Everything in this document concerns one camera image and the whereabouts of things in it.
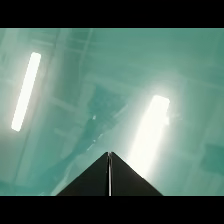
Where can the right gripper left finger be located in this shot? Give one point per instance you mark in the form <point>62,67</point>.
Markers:
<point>93,181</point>

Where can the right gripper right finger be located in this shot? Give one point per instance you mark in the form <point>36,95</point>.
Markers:
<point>128,182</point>

